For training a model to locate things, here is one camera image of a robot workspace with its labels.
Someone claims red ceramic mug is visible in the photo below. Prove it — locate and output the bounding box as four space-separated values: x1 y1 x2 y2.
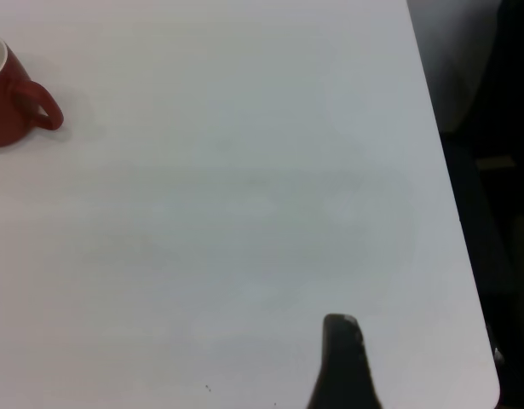
0 33 66 149

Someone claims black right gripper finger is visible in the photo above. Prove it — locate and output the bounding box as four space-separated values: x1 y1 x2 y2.
306 314 384 409

